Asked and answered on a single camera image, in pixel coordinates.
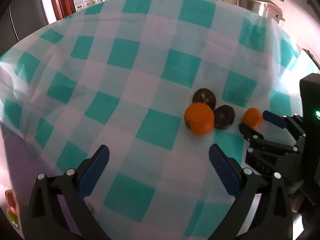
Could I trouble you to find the orange tangerine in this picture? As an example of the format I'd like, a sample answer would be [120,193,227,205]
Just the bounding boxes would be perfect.
[241,108,263,129]
[183,102,215,135]

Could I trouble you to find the dark brown fruit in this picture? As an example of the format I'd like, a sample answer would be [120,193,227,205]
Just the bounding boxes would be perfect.
[214,105,235,129]
[192,88,216,111]

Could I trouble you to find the red cherry tomato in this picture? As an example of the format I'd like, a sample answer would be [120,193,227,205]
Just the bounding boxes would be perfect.
[5,190,18,216]

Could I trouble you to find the dark brown fruit back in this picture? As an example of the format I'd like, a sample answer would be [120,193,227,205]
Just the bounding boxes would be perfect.
[192,88,216,111]

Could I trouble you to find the green guava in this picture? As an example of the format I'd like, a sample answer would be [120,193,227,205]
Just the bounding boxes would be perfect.
[7,209,20,229]

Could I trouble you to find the purple cardboard box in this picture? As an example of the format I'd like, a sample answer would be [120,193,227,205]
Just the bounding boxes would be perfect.
[1,125,81,239]

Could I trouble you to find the teal white checkered tablecloth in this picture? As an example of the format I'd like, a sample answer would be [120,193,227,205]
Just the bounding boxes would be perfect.
[1,0,302,239]

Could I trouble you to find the steel pot with lid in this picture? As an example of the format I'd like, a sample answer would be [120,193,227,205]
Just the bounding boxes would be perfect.
[236,0,285,23]

